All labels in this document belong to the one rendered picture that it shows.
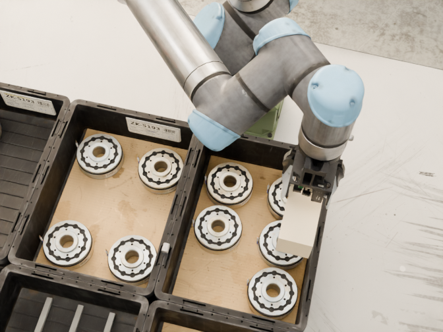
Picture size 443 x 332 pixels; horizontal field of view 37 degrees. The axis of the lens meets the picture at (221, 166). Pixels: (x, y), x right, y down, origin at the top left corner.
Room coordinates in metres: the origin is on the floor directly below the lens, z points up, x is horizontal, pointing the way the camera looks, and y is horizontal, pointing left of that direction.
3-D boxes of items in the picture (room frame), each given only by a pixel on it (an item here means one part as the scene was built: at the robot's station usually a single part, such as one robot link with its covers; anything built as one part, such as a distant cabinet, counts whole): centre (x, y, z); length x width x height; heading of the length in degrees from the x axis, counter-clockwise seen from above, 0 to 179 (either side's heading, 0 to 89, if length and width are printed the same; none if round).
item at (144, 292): (0.59, 0.23, 0.92); 0.40 x 0.30 x 0.02; 168
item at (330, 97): (0.51, -0.15, 1.39); 0.09 x 0.08 x 0.11; 33
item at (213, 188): (0.65, -0.02, 0.86); 0.10 x 0.10 x 0.01
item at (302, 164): (0.50, -0.15, 1.23); 0.09 x 0.08 x 0.12; 167
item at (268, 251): (0.51, -0.14, 0.86); 0.10 x 0.10 x 0.01
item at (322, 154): (0.51, -0.16, 1.31); 0.08 x 0.08 x 0.05
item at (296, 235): (0.53, -0.16, 1.08); 0.24 x 0.06 x 0.06; 167
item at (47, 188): (0.59, 0.23, 0.87); 0.40 x 0.30 x 0.11; 168
